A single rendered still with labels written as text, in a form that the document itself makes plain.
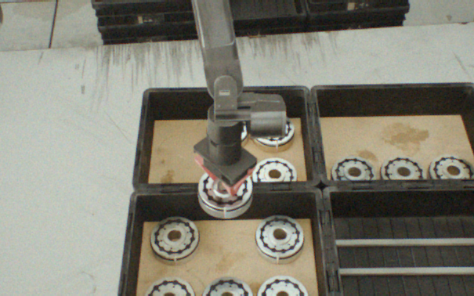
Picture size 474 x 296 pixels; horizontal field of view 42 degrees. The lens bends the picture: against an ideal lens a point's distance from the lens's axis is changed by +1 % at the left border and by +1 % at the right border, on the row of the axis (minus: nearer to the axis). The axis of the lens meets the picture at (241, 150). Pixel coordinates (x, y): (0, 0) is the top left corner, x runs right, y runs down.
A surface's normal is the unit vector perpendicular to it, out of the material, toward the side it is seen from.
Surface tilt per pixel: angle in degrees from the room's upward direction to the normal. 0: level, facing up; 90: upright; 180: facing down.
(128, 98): 0
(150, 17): 90
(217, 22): 57
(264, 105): 63
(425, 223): 0
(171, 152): 0
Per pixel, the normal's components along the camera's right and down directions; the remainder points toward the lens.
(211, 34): -0.01, 0.23
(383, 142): -0.01, -0.63
